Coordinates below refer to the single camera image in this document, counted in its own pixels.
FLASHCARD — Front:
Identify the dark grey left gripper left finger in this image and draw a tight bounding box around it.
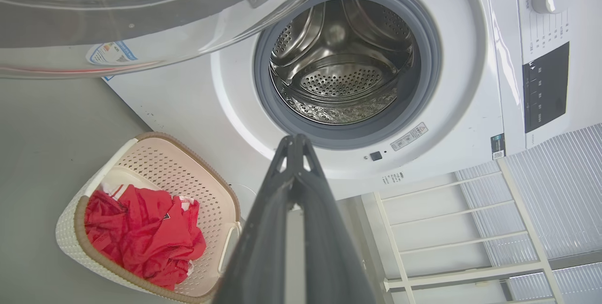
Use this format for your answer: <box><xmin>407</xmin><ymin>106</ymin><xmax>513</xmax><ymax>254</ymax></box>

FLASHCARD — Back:
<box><xmin>213</xmin><ymin>135</ymin><xmax>297</xmax><ymax>304</ymax></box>

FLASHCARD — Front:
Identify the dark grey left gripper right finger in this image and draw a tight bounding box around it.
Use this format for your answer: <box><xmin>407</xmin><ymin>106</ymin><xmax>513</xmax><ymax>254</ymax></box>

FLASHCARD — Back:
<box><xmin>295</xmin><ymin>134</ymin><xmax>377</xmax><ymax>304</ymax></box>

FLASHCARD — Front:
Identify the round black-rimmed glass washer door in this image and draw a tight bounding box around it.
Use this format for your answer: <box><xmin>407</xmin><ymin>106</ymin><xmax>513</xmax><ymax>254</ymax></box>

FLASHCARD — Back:
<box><xmin>0</xmin><ymin>0</ymin><xmax>341</xmax><ymax>80</ymax></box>

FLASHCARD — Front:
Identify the white front-load washing machine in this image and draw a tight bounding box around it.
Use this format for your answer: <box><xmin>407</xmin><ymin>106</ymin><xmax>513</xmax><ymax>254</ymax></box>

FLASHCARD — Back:
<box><xmin>101</xmin><ymin>0</ymin><xmax>602</xmax><ymax>201</ymax></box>

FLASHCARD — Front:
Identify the cream perforated laundry basket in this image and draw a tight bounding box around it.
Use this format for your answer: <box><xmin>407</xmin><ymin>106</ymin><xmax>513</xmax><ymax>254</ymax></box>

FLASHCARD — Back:
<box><xmin>55</xmin><ymin>132</ymin><xmax>243</xmax><ymax>304</ymax></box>

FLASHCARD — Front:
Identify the red garment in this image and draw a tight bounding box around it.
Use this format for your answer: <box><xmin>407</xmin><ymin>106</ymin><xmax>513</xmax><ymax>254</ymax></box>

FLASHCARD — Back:
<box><xmin>85</xmin><ymin>184</ymin><xmax>207</xmax><ymax>291</ymax></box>

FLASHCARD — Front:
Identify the white metal rack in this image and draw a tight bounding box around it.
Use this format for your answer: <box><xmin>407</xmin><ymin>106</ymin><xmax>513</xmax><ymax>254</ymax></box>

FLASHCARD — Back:
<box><xmin>360</xmin><ymin>158</ymin><xmax>565</xmax><ymax>304</ymax></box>

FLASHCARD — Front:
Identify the white warning sticker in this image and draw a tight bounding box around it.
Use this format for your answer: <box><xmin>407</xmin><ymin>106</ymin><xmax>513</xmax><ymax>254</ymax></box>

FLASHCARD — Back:
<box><xmin>390</xmin><ymin>122</ymin><xmax>429</xmax><ymax>152</ymax></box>

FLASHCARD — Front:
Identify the stainless steel washer drum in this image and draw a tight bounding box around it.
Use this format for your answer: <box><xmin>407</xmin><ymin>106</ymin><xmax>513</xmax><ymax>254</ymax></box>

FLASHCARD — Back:
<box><xmin>269</xmin><ymin>0</ymin><xmax>415</xmax><ymax>126</ymax></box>

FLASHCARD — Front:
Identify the black barcode sticker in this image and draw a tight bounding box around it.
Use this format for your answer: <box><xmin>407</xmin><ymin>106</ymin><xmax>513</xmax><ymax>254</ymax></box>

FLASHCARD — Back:
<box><xmin>491</xmin><ymin>133</ymin><xmax>507</xmax><ymax>160</ymax></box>

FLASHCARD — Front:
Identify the blue energy label sticker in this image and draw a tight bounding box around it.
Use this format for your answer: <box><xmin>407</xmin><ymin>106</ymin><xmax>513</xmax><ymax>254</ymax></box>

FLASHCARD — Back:
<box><xmin>86</xmin><ymin>40</ymin><xmax>140</xmax><ymax>81</ymax></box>

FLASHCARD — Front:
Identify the ribbed translucent panel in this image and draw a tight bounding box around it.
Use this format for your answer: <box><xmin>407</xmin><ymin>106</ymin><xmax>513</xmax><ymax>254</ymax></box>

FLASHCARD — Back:
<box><xmin>454</xmin><ymin>123</ymin><xmax>602</xmax><ymax>304</ymax></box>

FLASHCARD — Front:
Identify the black washer display panel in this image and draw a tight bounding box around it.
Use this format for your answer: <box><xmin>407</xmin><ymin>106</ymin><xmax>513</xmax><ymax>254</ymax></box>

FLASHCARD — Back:
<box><xmin>522</xmin><ymin>42</ymin><xmax>570</xmax><ymax>134</ymax></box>

